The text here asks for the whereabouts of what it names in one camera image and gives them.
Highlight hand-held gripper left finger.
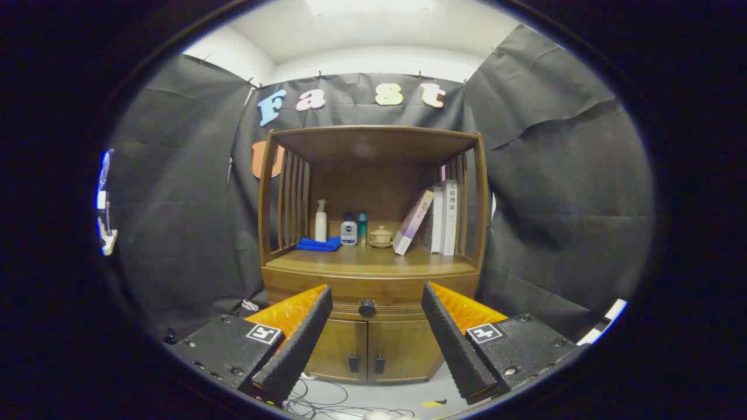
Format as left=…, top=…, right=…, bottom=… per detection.
left=166, top=284, right=334, bottom=407

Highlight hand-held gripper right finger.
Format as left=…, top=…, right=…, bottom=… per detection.
left=421, top=282, right=584, bottom=406

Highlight wooden drawer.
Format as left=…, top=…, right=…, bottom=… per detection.
left=262, top=269, right=480, bottom=321

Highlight wooden cabinet door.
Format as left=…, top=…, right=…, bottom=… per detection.
left=368, top=318, right=445, bottom=384
left=305, top=318, right=368, bottom=384

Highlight wooden cabinet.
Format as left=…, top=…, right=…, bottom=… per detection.
left=257, top=125, right=491, bottom=386

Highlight blue folded cloth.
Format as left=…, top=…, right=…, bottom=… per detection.
left=295, top=236, right=342, bottom=253

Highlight thin white book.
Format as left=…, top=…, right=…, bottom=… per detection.
left=431, top=185, right=445, bottom=254

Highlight purple and white book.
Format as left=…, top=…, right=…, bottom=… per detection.
left=392, top=190, right=435, bottom=256

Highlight black and white striped object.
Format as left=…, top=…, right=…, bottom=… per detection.
left=577, top=299, right=629, bottom=346

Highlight black backdrop cloth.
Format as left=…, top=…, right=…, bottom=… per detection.
left=108, top=23, right=654, bottom=345

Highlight ceiling light panel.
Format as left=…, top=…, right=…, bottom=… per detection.
left=303, top=0, right=435, bottom=16

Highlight black floor cables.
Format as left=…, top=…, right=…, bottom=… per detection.
left=286, top=376, right=418, bottom=419

